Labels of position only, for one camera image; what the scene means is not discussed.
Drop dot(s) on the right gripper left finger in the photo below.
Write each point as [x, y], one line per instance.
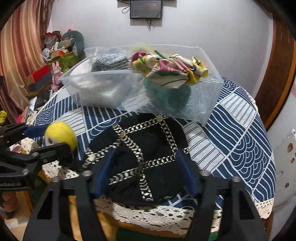
[51, 220]

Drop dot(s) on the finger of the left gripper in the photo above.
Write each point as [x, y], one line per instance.
[12, 134]
[58, 152]

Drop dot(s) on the yellow-haired white doll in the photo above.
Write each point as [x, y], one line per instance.
[60, 132]

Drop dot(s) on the black chain-pattern hat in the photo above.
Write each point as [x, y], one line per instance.
[143, 160]

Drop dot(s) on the green knitted cloth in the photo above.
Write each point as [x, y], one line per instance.
[171, 99]

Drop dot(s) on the floral colourful cloth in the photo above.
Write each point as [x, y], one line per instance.
[172, 72]

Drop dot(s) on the left hand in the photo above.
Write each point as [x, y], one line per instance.
[10, 202]

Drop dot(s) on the white wardrobe with hearts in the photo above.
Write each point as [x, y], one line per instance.
[282, 138]

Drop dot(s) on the red box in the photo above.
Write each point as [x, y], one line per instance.
[37, 74]

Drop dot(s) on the pink rabbit plush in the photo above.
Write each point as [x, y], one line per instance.
[56, 74]

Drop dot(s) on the striped brown curtain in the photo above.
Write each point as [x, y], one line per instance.
[21, 52]

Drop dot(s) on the green cardboard box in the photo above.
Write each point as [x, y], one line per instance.
[66, 61]

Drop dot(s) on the grey knitted cloth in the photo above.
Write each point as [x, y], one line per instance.
[106, 62]

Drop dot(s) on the grey green plush cushion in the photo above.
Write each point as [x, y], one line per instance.
[78, 46]

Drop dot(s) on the brown wooden door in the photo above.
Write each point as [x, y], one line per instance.
[280, 73]

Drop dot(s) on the clear plastic storage box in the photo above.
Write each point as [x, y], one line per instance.
[125, 90]

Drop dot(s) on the small wall monitor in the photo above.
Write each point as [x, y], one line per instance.
[146, 9]

